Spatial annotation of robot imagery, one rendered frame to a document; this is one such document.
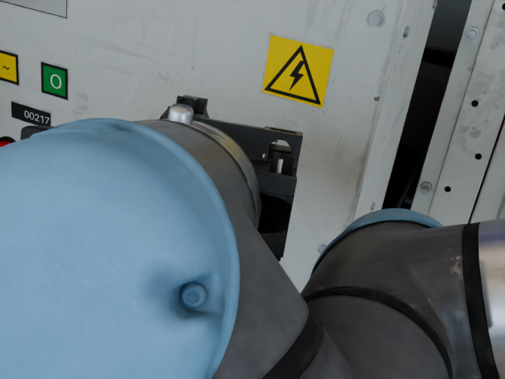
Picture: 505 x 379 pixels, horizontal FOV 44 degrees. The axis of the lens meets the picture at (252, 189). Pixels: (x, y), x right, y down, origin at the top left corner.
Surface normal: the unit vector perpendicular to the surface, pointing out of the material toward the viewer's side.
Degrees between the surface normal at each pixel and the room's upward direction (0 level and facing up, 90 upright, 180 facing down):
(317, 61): 93
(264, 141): 74
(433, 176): 90
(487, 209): 90
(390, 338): 13
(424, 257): 33
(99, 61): 93
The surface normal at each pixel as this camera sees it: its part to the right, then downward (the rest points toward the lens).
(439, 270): -0.47, -0.60
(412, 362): 0.64, -0.60
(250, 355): 0.47, -0.26
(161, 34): -0.38, 0.38
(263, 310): 0.62, -0.37
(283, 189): -0.07, 0.13
